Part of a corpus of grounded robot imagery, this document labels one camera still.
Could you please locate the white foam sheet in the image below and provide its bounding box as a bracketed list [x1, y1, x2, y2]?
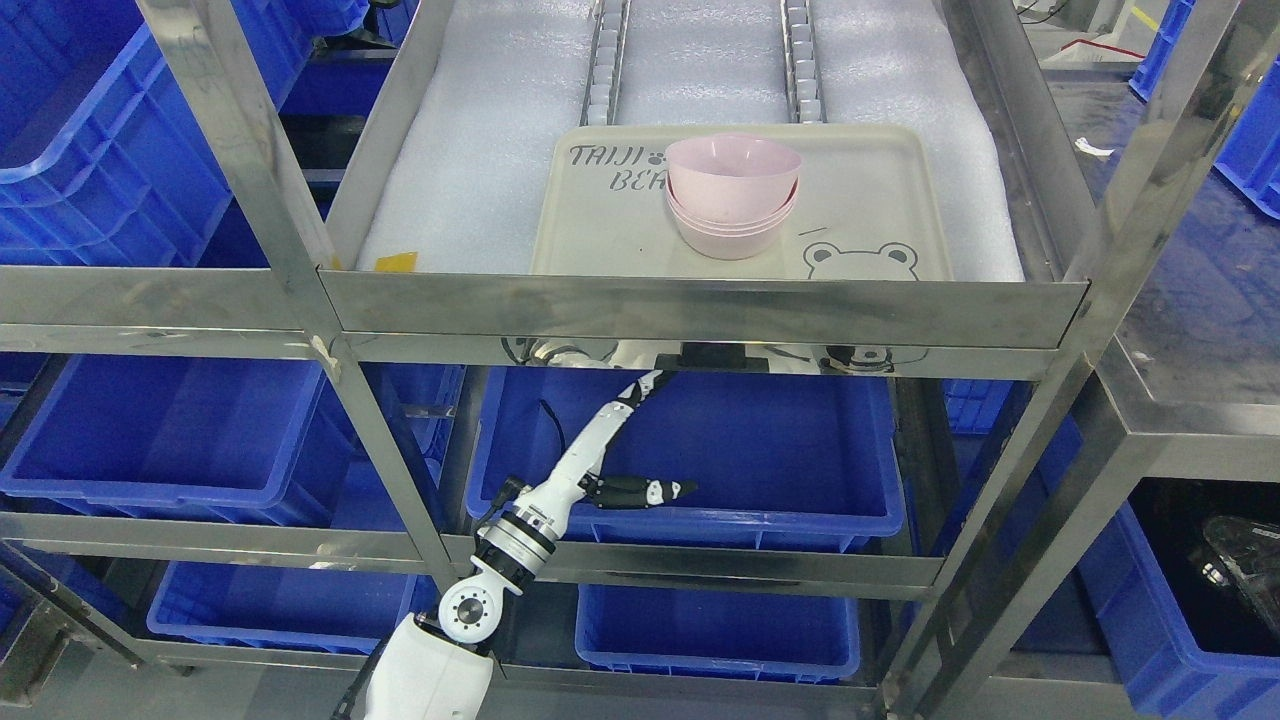
[357, 1, 1024, 282]

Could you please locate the large blue crate upper left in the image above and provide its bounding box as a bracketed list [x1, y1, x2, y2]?
[0, 0, 311, 266]

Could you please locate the blue bin middle left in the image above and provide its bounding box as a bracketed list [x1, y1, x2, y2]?
[3, 355, 356, 527]

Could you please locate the blue bin bottom left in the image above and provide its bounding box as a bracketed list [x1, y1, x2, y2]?
[146, 562, 436, 655]

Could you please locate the blue bin under tray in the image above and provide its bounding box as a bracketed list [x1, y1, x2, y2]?
[465, 366, 905, 553]

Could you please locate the black helmet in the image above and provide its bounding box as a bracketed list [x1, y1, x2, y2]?
[1202, 515, 1279, 635]

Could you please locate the beige bear tray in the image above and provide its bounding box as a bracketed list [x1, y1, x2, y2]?
[530, 124, 954, 281]

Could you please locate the pink ikea bowl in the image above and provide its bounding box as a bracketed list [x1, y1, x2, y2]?
[666, 133, 803, 225]

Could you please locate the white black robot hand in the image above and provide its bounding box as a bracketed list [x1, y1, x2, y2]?
[502, 370, 699, 546]

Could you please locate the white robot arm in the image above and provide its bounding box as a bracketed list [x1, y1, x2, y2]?
[330, 475, 586, 719]

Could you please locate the blue bin with helmet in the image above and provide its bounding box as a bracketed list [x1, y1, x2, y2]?
[1078, 477, 1279, 719]

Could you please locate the stainless steel shelf rack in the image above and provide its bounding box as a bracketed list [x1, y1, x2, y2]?
[3, 1, 1277, 719]

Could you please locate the blue bin bottom centre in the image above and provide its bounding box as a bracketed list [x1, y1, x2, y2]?
[575, 585, 861, 684]

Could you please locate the stack of pink bowls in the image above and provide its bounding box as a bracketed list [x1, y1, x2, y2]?
[666, 181, 799, 261]

